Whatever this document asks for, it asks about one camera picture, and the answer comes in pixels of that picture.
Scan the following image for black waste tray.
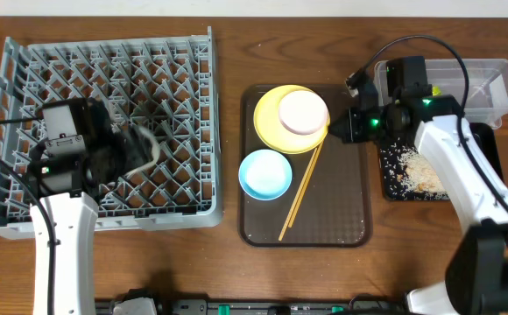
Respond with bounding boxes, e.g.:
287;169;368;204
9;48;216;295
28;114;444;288
379;122;504;201

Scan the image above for wooden chopstick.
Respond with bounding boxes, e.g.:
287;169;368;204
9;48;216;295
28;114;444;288
279;144;321;242
286;143;323;228

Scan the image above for yellow round plate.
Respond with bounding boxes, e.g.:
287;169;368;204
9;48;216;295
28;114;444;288
253;85;330;154

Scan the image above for rice food scraps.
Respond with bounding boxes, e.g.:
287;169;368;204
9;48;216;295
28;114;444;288
379;140;448;200

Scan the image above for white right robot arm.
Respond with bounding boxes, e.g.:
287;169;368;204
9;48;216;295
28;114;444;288
328;56;508;314

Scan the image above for dark brown serving tray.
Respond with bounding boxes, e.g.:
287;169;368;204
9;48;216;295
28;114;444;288
237;83;373;249

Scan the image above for pink white bowl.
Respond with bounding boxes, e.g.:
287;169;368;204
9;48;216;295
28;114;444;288
278;90;328;136

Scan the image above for green orange snack wrapper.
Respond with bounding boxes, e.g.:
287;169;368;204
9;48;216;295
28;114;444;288
432;86;441;96

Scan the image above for white plastic cup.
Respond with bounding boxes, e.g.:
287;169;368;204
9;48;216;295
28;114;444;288
123;125;161;177

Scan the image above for clear plastic waste bin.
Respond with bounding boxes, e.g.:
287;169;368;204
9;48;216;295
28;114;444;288
374;58;508;130

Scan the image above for grey plastic dishwasher rack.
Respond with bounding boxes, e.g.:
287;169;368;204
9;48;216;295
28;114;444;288
0;34;223;231

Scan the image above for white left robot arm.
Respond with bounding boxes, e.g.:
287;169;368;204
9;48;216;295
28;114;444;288
22;98;160;314

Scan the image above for light blue bowl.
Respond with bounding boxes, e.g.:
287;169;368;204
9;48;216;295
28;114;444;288
238;149;293;201

